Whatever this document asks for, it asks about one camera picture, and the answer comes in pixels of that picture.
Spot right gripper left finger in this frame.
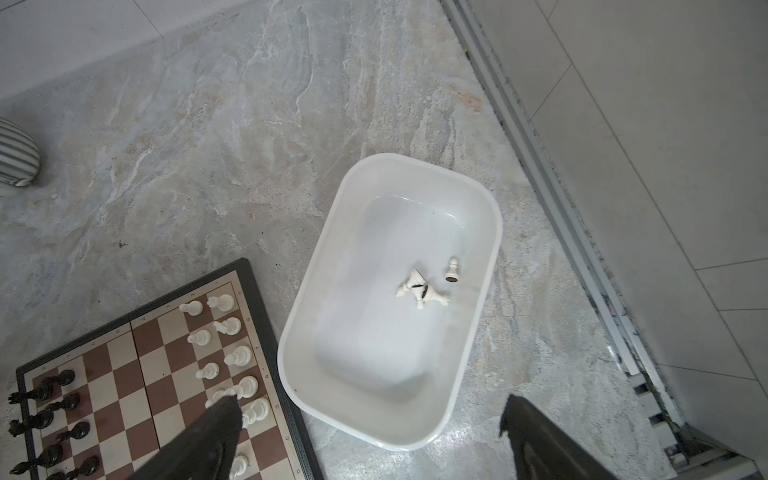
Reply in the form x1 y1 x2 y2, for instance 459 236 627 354
130 395 242 480

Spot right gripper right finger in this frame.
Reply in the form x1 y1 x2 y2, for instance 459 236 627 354
499 394 617 480

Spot white chess pieces on board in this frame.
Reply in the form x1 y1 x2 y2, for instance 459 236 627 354
151 283 289 479

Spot black chess pieces on board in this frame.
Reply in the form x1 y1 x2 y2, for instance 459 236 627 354
12 360 105 479

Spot white chess piece in tray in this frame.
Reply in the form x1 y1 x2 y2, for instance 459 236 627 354
396 269 428 301

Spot brown white chessboard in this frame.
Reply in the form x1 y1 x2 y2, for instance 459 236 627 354
17 258 322 479

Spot white pawn in tray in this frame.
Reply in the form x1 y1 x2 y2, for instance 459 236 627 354
444 257 460 283

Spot white plastic tray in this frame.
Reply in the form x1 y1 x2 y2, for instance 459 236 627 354
277 153 503 451

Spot white ribbed ceramic cup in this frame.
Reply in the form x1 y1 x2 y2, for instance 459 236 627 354
1 118 42 188

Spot aluminium rail frame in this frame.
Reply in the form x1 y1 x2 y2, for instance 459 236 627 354
466 1 767 470

